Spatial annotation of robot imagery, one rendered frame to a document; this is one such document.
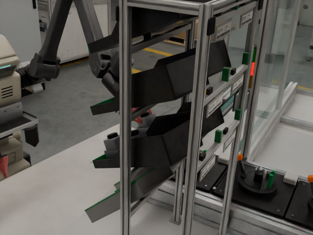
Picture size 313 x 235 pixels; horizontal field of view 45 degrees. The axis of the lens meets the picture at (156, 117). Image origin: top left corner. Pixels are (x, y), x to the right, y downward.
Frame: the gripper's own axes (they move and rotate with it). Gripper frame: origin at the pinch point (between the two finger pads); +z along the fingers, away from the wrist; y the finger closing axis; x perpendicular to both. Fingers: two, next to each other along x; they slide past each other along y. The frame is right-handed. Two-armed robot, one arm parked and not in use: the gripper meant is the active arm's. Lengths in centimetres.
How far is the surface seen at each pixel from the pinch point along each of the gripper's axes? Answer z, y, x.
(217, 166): 18.8, 30.9, 24.5
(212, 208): 30.4, 12.9, 21.3
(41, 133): -150, 71, 214
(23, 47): -257, 109, 203
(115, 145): 6.0, -17.4, -3.7
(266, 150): 22, 74, 38
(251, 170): 28.9, 35.8, 17.8
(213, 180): 22.9, 22.5, 22.0
